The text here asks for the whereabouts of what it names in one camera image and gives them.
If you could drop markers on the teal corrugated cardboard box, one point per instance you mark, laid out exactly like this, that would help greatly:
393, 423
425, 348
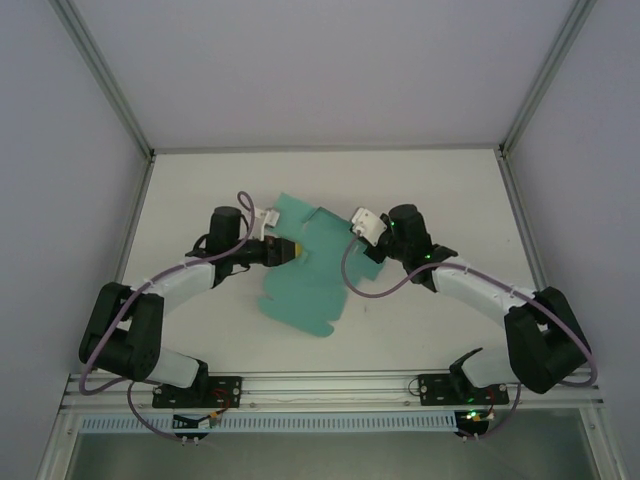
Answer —
300, 295

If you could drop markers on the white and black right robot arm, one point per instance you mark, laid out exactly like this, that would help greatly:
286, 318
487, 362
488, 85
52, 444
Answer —
470, 290

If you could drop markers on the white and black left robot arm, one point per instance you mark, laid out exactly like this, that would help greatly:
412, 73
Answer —
185, 280

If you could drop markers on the grey metal panel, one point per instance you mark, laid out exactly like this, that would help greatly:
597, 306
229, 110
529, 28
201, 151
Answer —
325, 457

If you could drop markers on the aluminium table edge rail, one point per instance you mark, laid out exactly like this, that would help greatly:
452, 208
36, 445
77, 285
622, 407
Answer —
525, 225
325, 148
129, 235

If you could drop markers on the aluminium mounting rail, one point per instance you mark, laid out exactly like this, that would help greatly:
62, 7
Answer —
325, 387

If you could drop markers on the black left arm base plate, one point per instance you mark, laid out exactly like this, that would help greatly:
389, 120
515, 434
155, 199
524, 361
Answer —
230, 390

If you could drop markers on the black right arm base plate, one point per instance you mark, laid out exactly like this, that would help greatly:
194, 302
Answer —
435, 390

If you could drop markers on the aluminium frame post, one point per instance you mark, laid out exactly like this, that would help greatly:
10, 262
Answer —
105, 75
545, 75

